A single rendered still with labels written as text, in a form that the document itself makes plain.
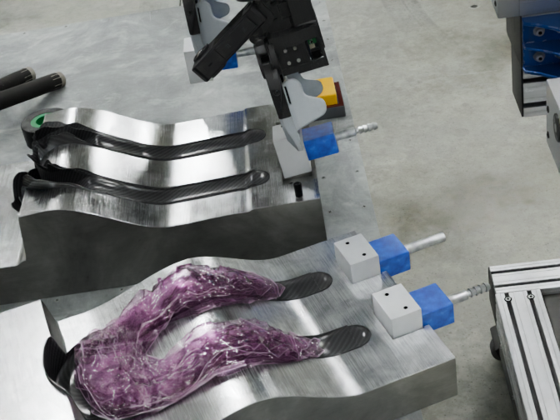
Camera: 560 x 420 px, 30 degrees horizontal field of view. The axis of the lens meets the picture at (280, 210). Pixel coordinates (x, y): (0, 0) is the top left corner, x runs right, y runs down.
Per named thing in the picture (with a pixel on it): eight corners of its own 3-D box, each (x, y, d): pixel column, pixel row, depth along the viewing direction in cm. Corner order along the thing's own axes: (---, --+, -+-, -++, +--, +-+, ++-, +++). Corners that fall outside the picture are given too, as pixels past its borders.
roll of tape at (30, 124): (29, 130, 175) (23, 112, 173) (76, 122, 175) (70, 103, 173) (23, 154, 168) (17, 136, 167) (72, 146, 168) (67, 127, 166)
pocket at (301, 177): (317, 181, 140) (314, 157, 138) (321, 202, 136) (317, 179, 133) (283, 186, 140) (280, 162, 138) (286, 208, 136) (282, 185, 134)
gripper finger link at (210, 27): (236, 61, 152) (225, -2, 149) (196, 67, 152) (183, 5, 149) (237, 57, 155) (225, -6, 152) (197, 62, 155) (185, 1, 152)
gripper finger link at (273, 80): (291, 117, 125) (269, 47, 124) (278, 122, 126) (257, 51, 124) (292, 112, 130) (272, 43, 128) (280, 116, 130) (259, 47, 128)
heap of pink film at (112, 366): (276, 273, 124) (266, 220, 120) (334, 365, 110) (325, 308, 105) (64, 347, 119) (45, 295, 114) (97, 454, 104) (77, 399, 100)
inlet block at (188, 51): (274, 57, 161) (269, 24, 158) (276, 71, 157) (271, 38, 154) (190, 69, 161) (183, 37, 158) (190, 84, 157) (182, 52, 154)
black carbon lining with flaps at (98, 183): (267, 137, 148) (257, 78, 142) (273, 201, 135) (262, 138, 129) (27, 176, 149) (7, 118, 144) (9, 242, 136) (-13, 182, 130)
